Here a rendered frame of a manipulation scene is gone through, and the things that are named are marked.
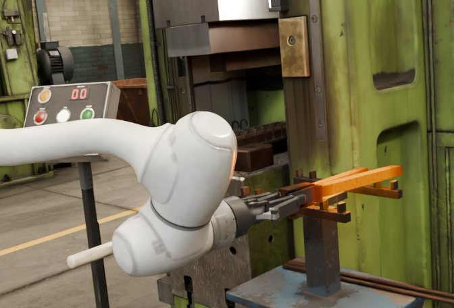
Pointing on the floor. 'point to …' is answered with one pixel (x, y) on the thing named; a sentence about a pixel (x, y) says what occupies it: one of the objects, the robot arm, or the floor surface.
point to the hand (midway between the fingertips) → (297, 196)
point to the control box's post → (86, 180)
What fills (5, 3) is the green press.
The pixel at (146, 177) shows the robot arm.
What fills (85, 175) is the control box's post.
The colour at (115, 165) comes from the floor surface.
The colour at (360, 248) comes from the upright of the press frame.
